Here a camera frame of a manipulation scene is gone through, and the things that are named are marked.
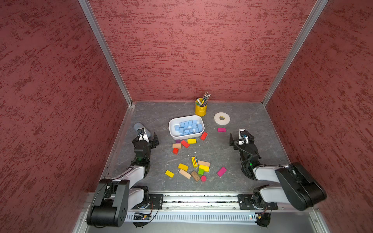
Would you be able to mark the yellow block centre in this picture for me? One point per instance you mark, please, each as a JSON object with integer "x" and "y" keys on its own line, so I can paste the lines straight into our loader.
{"x": 183, "y": 167}

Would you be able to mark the striped yellow block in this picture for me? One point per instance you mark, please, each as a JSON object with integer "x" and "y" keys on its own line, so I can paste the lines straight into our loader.
{"x": 194, "y": 162}

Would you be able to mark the bundle of pencils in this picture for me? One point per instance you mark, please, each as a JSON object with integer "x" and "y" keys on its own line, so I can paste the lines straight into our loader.
{"x": 201, "y": 102}

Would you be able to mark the dark wood block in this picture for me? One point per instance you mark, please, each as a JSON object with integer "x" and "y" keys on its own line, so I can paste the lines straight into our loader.
{"x": 195, "y": 176}

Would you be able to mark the tan wood block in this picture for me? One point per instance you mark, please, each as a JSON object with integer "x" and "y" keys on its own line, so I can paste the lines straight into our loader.
{"x": 203, "y": 163}

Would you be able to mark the white tape roll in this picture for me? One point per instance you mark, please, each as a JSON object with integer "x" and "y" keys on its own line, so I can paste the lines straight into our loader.
{"x": 222, "y": 118}

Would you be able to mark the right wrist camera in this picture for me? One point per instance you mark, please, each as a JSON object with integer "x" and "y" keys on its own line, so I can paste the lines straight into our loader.
{"x": 245, "y": 137}

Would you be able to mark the white rectangular bowl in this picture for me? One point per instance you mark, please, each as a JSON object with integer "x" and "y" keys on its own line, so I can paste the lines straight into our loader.
{"x": 176, "y": 121}

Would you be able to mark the red flat block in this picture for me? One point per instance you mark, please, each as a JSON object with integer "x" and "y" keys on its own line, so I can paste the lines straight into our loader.
{"x": 185, "y": 144}

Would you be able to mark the yellow metal pencil bucket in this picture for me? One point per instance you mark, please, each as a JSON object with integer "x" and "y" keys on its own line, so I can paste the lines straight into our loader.
{"x": 200, "y": 110}

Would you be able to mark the magenta flat block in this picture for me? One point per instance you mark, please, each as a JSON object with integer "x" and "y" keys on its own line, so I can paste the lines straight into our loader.
{"x": 221, "y": 130}

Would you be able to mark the yellow block near bowl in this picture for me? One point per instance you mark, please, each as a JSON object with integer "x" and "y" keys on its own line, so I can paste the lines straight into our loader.
{"x": 192, "y": 141}

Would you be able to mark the natural wood long block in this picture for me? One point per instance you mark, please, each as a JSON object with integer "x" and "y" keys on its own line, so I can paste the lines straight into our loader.
{"x": 185, "y": 174}

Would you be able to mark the tan block left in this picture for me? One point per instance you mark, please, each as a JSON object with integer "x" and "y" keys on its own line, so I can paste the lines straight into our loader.
{"x": 177, "y": 145}

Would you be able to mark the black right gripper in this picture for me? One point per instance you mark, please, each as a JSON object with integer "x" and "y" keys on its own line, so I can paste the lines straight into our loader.
{"x": 231, "y": 141}

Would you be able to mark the yellow block front left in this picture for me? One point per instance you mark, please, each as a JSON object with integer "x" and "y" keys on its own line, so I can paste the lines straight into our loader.
{"x": 169, "y": 174}

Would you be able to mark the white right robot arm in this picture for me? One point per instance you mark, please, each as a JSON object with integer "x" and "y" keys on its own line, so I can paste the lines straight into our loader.
{"x": 295, "y": 185}

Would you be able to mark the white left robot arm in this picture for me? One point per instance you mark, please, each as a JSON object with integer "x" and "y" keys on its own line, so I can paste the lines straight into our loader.
{"x": 114, "y": 197}

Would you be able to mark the aluminium front rail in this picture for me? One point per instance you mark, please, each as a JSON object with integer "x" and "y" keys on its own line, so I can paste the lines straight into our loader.
{"x": 200, "y": 202}

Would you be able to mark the yellow block beside green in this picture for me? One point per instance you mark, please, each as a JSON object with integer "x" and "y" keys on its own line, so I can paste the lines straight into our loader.
{"x": 205, "y": 168}

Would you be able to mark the red upright block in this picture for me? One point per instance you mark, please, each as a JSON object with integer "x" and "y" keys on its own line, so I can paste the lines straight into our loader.
{"x": 204, "y": 135}

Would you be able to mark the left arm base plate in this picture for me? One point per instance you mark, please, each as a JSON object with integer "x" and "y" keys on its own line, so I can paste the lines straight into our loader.
{"x": 151, "y": 201}

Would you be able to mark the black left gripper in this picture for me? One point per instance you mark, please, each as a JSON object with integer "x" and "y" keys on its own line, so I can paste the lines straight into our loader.
{"x": 154, "y": 142}

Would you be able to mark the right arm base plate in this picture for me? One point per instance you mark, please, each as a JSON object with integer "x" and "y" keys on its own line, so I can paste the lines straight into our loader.
{"x": 246, "y": 202}

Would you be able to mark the magenta block front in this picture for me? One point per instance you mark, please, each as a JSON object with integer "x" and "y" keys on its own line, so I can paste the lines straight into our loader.
{"x": 222, "y": 171}

